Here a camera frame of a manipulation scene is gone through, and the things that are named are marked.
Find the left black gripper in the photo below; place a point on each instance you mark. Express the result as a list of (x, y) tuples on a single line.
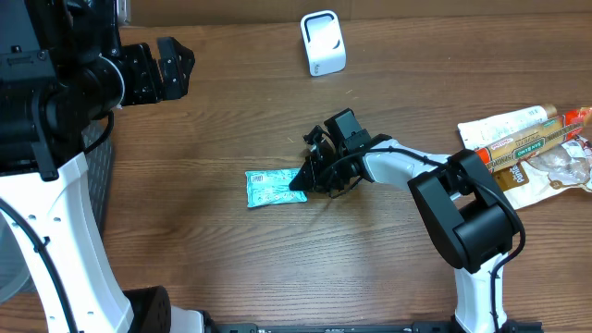
[(170, 86)]

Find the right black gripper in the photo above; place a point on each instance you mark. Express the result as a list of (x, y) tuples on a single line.
[(321, 163)]

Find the teal snack packet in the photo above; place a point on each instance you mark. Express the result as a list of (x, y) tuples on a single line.
[(268, 187)]

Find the white tube gold cap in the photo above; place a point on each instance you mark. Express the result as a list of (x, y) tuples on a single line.
[(479, 133)]

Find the orange spaghetti pack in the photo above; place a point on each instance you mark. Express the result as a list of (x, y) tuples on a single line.
[(534, 140)]

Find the beige clear food pouch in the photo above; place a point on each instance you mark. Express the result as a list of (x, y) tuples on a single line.
[(564, 167)]

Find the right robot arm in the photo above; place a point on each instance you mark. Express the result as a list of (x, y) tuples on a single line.
[(467, 217)]

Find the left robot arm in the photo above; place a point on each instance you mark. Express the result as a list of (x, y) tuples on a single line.
[(63, 66)]

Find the white barcode scanner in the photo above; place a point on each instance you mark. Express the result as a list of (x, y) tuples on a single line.
[(323, 43)]

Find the grey plastic mesh basket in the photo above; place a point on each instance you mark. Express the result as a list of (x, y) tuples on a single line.
[(15, 276)]

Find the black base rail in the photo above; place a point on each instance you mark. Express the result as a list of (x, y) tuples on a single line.
[(417, 327)]

